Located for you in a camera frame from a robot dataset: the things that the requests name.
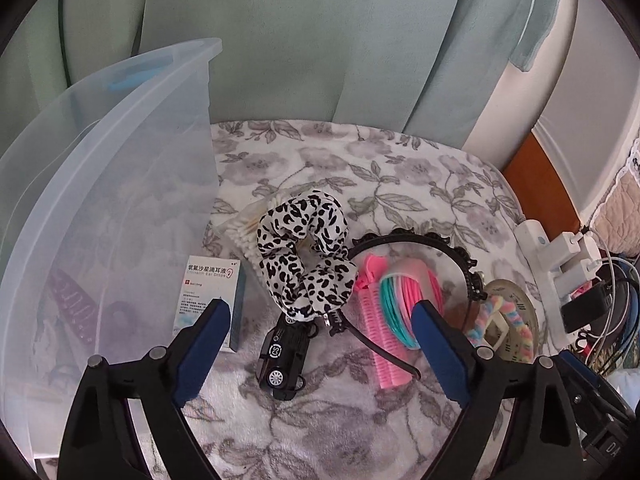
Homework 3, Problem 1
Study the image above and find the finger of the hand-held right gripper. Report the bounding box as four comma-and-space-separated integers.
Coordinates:
556, 350, 636, 423

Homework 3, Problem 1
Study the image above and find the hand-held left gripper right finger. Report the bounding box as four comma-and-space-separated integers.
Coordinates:
411, 300, 586, 480

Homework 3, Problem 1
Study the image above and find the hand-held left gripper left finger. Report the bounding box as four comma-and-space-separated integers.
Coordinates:
57, 298, 233, 480

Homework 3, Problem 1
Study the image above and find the pink teal hair tie bundle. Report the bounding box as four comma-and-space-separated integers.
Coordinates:
380, 257, 443, 351

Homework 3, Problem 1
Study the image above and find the white plastic frame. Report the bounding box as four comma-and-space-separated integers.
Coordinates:
482, 312, 511, 356

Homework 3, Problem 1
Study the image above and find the pink hair roller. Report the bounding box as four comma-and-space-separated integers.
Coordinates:
357, 255, 431, 391

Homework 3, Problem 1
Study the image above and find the white blue medicine box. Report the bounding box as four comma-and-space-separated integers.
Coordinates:
172, 257, 248, 353

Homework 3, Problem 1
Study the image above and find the round patterned tin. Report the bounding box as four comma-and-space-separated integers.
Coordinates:
462, 280, 541, 361

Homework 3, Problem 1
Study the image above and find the pastel fluffy scrunchie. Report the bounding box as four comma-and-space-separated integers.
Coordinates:
462, 295, 526, 346

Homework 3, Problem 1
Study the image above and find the black toy car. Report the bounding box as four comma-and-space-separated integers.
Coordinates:
255, 312, 311, 401

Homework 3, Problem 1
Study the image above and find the black toothed headband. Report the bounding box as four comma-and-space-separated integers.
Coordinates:
325, 230, 488, 381

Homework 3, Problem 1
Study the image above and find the pack of cotton swabs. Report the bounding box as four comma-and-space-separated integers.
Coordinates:
210, 187, 301, 271

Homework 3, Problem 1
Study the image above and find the leopard print scrunchie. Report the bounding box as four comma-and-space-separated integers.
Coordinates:
256, 190, 360, 322

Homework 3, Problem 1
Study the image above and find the clear plastic storage container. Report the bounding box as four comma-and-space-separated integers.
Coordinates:
0, 37, 223, 466

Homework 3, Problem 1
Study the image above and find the black power adapter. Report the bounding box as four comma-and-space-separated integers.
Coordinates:
560, 282, 613, 333

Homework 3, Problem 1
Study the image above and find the white charger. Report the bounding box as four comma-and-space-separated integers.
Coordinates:
550, 231, 598, 261
552, 257, 601, 286

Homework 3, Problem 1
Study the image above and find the maroon comb hair clip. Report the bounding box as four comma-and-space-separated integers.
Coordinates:
47, 267, 105, 346

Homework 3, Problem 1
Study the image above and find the white power strip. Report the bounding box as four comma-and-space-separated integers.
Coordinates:
517, 220, 591, 346

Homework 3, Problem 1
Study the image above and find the grey floral blanket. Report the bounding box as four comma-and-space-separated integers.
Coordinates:
135, 119, 566, 480

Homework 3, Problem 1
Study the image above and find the quilted cloth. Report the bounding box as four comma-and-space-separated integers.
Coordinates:
590, 135, 640, 256

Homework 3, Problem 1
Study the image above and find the orange wooden bed board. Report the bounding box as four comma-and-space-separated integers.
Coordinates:
502, 130, 583, 241

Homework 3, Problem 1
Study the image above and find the pale green curtain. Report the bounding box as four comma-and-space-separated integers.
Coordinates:
30, 0, 561, 148

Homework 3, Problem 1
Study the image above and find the blue cable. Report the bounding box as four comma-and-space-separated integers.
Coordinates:
597, 255, 640, 376

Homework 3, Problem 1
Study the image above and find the thin dark cable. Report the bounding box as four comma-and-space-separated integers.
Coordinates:
56, 0, 71, 86

